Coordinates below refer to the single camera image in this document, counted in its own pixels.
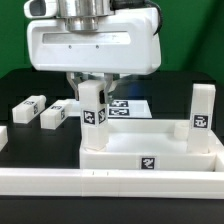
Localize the white left fence piece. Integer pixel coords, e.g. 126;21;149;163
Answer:
0;126;8;152

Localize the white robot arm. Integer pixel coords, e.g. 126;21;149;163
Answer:
24;0;163;93

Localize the white front fence bar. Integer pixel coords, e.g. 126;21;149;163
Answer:
0;168;224;199

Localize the tag sheet on table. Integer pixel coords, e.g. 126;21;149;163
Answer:
68;99;152;118

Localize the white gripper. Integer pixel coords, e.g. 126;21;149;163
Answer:
27;8;161;104

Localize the white desk top tray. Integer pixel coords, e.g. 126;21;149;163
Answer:
80;119;224;172

